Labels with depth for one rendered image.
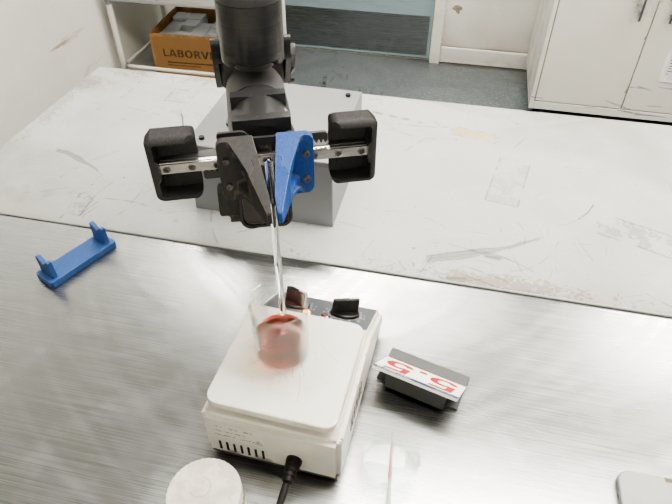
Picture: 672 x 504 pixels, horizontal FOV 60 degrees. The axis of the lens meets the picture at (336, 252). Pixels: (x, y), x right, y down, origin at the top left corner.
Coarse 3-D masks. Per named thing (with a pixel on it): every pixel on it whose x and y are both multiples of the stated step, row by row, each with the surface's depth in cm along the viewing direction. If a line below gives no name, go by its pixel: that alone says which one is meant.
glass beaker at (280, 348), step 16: (256, 288) 51; (272, 288) 52; (288, 288) 52; (304, 288) 51; (256, 304) 52; (272, 304) 53; (288, 304) 53; (304, 304) 51; (256, 320) 49; (304, 320) 50; (256, 336) 50; (272, 336) 49; (288, 336) 49; (304, 336) 51; (256, 352) 53; (272, 352) 51; (288, 352) 51; (304, 352) 52; (272, 368) 52; (288, 368) 52
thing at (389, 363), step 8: (384, 360) 62; (392, 360) 63; (392, 368) 60; (400, 368) 61; (408, 368) 62; (408, 376) 59; (416, 376) 60; (424, 376) 61; (432, 376) 62; (432, 384) 58; (440, 384) 59; (448, 384) 60; (448, 392) 57; (456, 392) 58
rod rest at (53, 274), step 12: (96, 228) 77; (96, 240) 78; (108, 240) 78; (72, 252) 76; (84, 252) 76; (96, 252) 76; (48, 264) 71; (60, 264) 75; (72, 264) 75; (84, 264) 75; (48, 276) 73; (60, 276) 73
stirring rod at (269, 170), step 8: (272, 160) 41; (272, 168) 42; (272, 176) 42; (272, 184) 42; (272, 192) 43; (272, 200) 43; (272, 208) 44; (272, 216) 44; (272, 224) 45; (272, 232) 46; (272, 240) 46; (280, 256) 47; (280, 264) 48; (280, 272) 48; (280, 280) 49; (280, 288) 50; (280, 296) 50; (280, 304) 51; (280, 312) 52; (280, 320) 53
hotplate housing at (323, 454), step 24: (360, 360) 57; (360, 384) 56; (216, 408) 52; (216, 432) 53; (240, 432) 52; (264, 432) 51; (288, 432) 51; (312, 432) 50; (336, 432) 50; (264, 456) 54; (288, 456) 52; (312, 456) 52; (336, 456) 51; (288, 480) 51
